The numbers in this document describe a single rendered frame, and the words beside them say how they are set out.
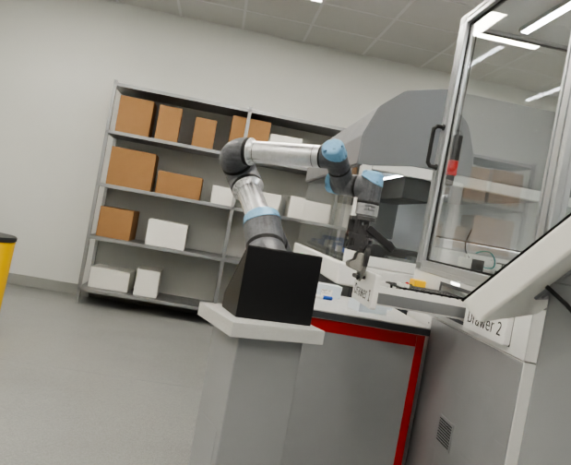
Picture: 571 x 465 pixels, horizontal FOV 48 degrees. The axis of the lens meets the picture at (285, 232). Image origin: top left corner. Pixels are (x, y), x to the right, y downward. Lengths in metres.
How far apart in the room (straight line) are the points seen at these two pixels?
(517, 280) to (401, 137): 1.97
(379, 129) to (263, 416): 1.61
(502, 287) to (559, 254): 0.10
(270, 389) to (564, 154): 0.99
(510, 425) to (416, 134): 1.62
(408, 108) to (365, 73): 3.56
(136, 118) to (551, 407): 5.05
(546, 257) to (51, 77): 5.85
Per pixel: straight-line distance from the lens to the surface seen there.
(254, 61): 6.46
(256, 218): 1.92
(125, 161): 5.92
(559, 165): 1.78
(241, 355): 1.76
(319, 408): 2.35
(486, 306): 1.14
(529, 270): 1.12
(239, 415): 1.82
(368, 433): 2.41
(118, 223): 5.92
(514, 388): 1.80
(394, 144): 3.02
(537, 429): 1.33
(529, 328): 1.77
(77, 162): 6.44
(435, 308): 2.11
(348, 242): 2.11
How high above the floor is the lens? 1.04
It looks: 1 degrees down
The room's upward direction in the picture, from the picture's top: 10 degrees clockwise
